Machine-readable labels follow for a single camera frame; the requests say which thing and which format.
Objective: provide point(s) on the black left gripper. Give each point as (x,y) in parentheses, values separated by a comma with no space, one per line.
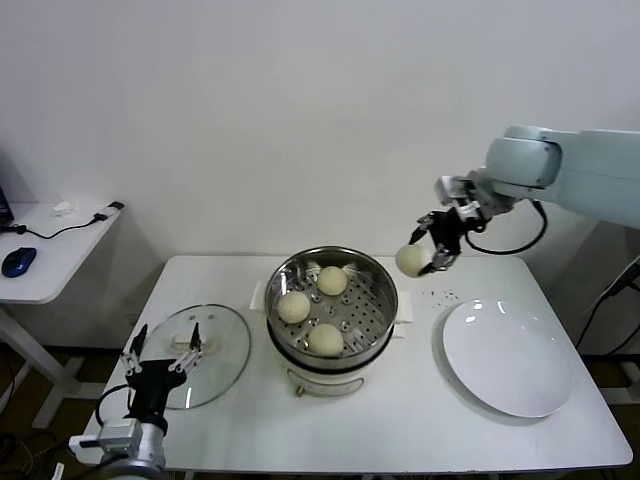
(152,377)

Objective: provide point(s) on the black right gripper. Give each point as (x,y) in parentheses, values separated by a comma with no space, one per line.
(446,229)

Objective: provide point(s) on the white steamed baozi bun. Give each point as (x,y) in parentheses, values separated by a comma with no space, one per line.
(332,281)
(326,340)
(411,261)
(294,307)

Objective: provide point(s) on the glass pot lid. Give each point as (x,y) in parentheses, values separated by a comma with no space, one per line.
(225,345)

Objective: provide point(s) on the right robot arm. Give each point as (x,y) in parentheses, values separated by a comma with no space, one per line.
(520,160)

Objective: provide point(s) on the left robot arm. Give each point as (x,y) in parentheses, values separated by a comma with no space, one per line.
(150,450)

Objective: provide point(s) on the steel steamer basket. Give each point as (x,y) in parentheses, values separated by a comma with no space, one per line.
(370,320)

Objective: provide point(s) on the white round plate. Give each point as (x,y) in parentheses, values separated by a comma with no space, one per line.
(505,355)

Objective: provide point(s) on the white side desk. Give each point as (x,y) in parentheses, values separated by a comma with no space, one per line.
(55,265)

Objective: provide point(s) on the blue computer mouse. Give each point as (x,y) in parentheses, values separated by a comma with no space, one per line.
(18,262)

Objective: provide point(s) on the crumpled white tissue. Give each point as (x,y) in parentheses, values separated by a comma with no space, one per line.
(62,207)

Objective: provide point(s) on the dark laptop screen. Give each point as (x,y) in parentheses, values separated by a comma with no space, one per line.
(4,205)

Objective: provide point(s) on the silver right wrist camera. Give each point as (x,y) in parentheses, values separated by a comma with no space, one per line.
(450,187)

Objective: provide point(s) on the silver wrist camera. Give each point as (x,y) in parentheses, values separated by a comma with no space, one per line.
(450,187)
(120,432)

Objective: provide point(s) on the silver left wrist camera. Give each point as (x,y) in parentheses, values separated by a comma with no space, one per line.
(120,432)

